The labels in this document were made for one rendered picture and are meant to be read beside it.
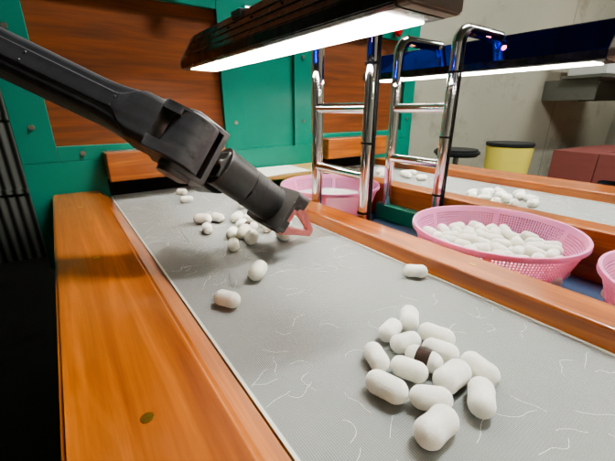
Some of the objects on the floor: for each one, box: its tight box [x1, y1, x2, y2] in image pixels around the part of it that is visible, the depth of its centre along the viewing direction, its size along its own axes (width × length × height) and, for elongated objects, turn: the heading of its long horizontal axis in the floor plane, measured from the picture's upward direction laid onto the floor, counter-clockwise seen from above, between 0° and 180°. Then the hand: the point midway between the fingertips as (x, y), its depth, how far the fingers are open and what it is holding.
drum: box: [483, 141, 535, 174], centre depth 332 cm, size 42×42×66 cm
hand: (307, 230), depth 58 cm, fingers closed
